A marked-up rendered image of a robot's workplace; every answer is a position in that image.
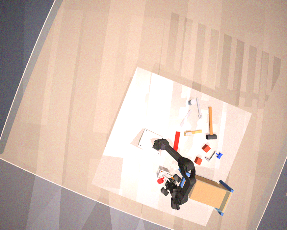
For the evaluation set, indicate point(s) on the dark grey cylinder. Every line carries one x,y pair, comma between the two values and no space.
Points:
192,102

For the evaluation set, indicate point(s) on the black mallet with wooden handle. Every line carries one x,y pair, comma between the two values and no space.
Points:
211,136

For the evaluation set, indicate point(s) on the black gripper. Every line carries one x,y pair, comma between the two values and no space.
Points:
170,184

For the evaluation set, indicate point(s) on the grey crank handle with blue knob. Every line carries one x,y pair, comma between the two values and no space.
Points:
218,156

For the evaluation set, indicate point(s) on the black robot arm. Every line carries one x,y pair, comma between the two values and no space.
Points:
179,195

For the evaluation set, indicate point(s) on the orange-red box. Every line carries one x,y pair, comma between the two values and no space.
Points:
206,148
198,160

